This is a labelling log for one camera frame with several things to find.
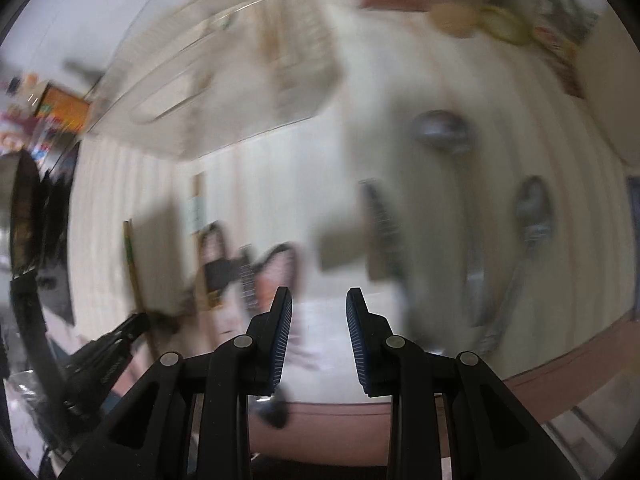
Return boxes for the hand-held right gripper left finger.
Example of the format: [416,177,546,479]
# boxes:
[55,286,293,480]

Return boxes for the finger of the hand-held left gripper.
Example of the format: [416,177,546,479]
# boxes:
[62,312,151,418]

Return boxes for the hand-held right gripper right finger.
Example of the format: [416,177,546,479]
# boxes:
[345,287,588,480]

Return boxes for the wooden chopstick with green band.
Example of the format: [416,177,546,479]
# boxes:
[123,220,158,356]

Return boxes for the large metal spoon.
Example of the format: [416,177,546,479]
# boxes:
[409,109,488,328]

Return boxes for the clear plastic organizer box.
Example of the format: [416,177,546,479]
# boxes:
[87,0,348,161]

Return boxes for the colourful wall sticker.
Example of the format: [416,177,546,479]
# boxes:
[0,74,92,153]

